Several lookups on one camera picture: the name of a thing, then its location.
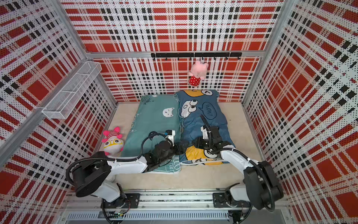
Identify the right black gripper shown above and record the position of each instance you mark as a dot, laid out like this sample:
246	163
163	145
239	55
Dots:
198	143

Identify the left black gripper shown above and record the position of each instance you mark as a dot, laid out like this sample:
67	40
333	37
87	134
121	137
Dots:
179	152

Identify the teal cat pillow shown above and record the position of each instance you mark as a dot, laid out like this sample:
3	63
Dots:
157	113

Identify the blue cartoon pillow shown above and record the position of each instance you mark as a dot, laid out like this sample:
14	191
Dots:
198	108

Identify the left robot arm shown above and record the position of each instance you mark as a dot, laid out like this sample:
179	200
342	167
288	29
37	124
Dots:
92	176

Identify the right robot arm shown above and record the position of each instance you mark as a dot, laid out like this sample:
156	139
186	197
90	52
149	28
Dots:
262	187

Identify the pink striped plush doll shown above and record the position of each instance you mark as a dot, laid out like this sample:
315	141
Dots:
112	141

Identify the pink pig plush toy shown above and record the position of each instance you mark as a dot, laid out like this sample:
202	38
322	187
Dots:
197	73

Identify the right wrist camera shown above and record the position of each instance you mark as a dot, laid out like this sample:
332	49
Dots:
205	132

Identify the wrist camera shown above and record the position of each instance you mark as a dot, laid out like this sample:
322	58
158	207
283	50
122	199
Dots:
205	132
170	134

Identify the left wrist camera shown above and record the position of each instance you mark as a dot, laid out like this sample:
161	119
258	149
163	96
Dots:
170	134

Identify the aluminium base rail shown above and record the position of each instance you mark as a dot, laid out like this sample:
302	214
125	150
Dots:
163	206

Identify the black hook rail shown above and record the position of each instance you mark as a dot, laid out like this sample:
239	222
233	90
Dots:
197	54

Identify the white wire mesh basket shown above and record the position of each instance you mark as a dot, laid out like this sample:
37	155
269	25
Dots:
64	102

